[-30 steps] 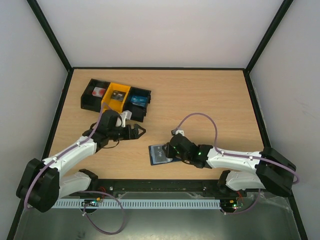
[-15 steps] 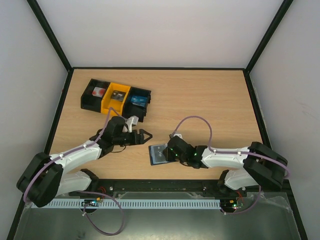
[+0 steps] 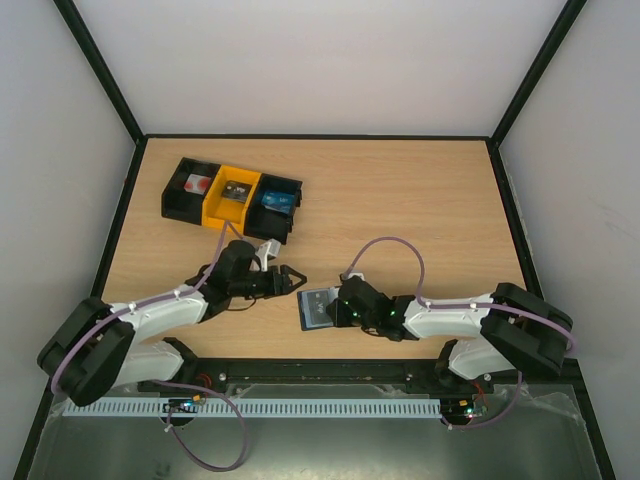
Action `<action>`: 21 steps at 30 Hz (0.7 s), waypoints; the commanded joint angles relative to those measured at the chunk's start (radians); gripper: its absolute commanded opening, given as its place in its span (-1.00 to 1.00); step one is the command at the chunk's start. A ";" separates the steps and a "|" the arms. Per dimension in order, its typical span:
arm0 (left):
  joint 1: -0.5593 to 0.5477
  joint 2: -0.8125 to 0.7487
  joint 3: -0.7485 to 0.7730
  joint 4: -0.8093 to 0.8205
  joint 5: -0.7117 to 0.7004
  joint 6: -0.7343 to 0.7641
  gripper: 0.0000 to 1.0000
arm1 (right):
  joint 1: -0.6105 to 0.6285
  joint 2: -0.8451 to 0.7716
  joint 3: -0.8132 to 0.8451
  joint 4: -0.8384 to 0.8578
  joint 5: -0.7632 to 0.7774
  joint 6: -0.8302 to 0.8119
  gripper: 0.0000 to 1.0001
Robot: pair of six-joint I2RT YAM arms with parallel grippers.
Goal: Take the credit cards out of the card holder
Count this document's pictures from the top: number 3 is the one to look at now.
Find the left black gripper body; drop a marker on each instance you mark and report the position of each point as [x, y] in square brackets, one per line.
[265, 289]

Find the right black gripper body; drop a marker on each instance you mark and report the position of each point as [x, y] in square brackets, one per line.
[341, 307]

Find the blue card holder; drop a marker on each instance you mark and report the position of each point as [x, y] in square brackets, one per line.
[312, 305]

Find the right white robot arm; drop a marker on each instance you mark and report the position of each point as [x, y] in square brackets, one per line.
[508, 329]

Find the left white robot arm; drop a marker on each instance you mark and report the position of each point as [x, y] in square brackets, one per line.
[101, 346]

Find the blue card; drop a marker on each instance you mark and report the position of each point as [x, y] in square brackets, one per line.
[279, 202]

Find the black card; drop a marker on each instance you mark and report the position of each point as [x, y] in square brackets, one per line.
[236, 191]

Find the red white card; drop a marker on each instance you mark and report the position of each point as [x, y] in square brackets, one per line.
[197, 184]

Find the black bin right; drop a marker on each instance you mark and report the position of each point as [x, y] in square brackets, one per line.
[264, 224]

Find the black bin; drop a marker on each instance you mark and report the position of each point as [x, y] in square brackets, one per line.
[183, 197]
[264, 224]

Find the yellow bin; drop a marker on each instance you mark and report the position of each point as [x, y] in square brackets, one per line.
[218, 210]

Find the black bin left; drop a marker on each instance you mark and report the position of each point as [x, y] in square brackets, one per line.
[183, 197]

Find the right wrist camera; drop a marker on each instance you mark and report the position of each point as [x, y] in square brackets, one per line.
[344, 276]

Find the white slotted cable duct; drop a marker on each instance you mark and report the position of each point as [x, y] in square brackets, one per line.
[129, 407]

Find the black rail base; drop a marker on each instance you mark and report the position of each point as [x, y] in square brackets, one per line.
[420, 376]

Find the black enclosure frame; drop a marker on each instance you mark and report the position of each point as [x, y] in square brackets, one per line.
[561, 27]

